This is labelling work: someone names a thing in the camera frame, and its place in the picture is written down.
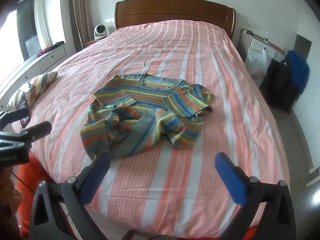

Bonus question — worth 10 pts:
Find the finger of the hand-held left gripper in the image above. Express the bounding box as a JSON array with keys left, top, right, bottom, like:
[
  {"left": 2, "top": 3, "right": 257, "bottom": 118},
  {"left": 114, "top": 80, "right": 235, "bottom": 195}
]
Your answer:
[
  {"left": 0, "top": 107, "right": 28, "bottom": 131},
  {"left": 0, "top": 121, "right": 52, "bottom": 145}
]

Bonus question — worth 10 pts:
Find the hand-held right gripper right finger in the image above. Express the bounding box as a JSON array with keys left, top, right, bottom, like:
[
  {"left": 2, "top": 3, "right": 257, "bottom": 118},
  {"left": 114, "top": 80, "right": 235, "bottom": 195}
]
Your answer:
[{"left": 214, "top": 152, "right": 297, "bottom": 240}]

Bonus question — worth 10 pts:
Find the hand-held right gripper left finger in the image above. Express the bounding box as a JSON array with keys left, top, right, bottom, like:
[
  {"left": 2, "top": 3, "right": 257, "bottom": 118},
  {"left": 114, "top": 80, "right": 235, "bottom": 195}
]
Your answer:
[{"left": 29, "top": 152, "right": 111, "bottom": 240}]

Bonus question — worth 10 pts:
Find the striped knit sweater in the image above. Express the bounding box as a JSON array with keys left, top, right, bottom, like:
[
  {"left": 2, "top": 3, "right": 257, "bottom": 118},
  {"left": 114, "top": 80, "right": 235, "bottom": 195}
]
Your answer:
[{"left": 80, "top": 73, "right": 214, "bottom": 161}]

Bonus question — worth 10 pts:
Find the dark clothes pile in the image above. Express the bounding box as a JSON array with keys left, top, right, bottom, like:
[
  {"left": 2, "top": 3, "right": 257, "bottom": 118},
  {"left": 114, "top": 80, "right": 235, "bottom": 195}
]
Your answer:
[{"left": 36, "top": 41, "right": 65, "bottom": 57}]

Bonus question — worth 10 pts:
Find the orange cloth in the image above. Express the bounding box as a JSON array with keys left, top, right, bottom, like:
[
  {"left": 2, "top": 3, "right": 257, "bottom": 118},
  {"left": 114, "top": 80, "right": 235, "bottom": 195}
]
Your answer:
[{"left": 12, "top": 154, "right": 52, "bottom": 240}]

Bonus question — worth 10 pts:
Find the striped pillow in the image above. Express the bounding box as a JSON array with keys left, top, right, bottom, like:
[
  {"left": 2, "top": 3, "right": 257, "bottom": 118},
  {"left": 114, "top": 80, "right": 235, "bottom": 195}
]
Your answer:
[{"left": 7, "top": 71, "right": 58, "bottom": 111}]

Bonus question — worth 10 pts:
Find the white drawer cabinet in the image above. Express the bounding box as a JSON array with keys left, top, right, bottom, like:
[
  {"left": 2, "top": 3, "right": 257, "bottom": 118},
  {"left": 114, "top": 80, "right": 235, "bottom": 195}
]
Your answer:
[{"left": 0, "top": 42, "right": 67, "bottom": 100}]

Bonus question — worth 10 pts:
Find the window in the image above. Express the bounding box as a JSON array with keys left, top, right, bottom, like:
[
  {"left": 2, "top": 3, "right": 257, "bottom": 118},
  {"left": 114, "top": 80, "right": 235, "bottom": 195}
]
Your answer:
[{"left": 16, "top": 0, "right": 42, "bottom": 58}]

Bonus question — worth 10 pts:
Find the white sheer curtain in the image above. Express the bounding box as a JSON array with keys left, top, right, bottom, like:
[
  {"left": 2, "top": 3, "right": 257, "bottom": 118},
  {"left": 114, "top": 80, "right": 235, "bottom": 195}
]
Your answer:
[{"left": 34, "top": 0, "right": 53, "bottom": 48}]

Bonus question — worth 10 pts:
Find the white plastic bag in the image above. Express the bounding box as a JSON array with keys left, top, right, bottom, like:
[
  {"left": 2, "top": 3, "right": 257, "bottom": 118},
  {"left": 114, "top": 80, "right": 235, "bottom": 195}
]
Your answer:
[{"left": 245, "top": 47, "right": 268, "bottom": 80}]

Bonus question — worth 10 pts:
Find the white desk fan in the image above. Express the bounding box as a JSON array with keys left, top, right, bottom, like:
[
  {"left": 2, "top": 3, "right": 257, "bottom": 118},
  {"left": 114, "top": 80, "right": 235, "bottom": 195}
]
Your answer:
[{"left": 93, "top": 24, "right": 109, "bottom": 40}]

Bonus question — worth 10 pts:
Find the pink striped blanket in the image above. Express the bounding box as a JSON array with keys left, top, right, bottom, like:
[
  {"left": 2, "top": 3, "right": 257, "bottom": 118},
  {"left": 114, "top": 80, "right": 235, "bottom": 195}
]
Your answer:
[{"left": 11, "top": 19, "right": 292, "bottom": 233}]

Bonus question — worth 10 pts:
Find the brown curtain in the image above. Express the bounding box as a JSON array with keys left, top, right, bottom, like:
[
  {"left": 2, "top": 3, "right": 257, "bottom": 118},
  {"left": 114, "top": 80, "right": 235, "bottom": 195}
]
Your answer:
[{"left": 69, "top": 0, "right": 95, "bottom": 51}]

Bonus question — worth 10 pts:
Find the blue garment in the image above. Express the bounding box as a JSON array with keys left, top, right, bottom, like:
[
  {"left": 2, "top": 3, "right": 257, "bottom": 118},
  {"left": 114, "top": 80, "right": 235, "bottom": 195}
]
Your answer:
[{"left": 286, "top": 50, "right": 310, "bottom": 95}]

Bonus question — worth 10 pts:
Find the wooden headboard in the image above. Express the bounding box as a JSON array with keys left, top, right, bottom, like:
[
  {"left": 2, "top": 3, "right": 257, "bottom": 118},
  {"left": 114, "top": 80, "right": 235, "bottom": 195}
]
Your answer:
[{"left": 114, "top": 0, "right": 236, "bottom": 38}]

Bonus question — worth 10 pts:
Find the white cable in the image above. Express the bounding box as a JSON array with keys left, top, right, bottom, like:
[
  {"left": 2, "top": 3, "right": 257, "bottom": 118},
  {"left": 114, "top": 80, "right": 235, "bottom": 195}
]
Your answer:
[{"left": 238, "top": 31, "right": 251, "bottom": 48}]

